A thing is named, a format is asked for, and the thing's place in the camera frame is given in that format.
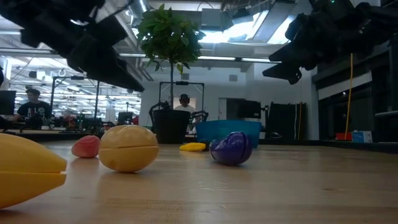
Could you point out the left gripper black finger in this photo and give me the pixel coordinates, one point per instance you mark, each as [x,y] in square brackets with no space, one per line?
[99,65]

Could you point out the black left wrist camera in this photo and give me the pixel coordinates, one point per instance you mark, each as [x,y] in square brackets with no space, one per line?
[110,28]

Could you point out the black background robot arm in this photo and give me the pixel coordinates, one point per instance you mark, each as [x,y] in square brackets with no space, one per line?
[200,115]
[154,107]

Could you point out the black upright panel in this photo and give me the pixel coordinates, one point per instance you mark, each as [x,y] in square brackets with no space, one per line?
[286,121]

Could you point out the red box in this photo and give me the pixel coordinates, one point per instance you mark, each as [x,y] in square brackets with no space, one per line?
[343,136]

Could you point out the purple toy eggplant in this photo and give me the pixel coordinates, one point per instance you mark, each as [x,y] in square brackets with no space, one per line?
[231,149]

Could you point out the black metal stand frame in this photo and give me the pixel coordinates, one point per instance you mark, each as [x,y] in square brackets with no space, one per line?
[182,83]
[52,102]

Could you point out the tan toy potato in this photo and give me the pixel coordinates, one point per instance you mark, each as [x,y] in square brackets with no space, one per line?
[129,149]

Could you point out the pink toy peach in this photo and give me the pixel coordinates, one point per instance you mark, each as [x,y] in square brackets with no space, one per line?
[85,147]

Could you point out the person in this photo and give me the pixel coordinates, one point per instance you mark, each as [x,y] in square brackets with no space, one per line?
[185,107]
[34,109]

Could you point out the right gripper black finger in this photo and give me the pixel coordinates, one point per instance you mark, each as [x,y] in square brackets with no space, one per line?
[289,55]
[286,73]

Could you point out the yellow toy banana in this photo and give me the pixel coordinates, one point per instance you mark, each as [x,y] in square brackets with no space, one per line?
[28,174]

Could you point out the dark computer monitor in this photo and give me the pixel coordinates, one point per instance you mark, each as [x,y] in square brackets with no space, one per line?
[7,102]
[248,109]

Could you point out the blue plastic tupperware container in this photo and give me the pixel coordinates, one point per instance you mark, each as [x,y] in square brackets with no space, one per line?
[224,129]

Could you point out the blue and white box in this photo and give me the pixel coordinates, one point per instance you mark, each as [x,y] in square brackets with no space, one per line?
[362,137]

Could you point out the green potted plant black pot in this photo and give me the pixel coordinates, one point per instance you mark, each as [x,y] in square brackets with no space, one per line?
[169,34]

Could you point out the yellow toy corn cob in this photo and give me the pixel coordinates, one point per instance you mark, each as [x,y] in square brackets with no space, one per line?
[191,147]

